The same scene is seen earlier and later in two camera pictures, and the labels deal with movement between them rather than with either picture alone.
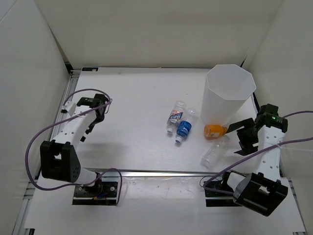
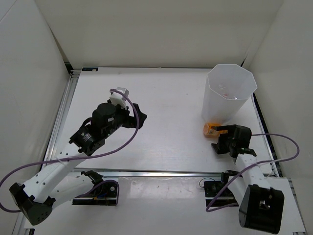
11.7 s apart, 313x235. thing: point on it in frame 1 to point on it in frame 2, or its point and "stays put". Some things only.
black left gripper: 90,129 to 130,121
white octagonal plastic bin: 226,87 stays put
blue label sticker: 90,69 stays put
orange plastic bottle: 212,131 stays put
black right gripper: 246,146 to 220,147
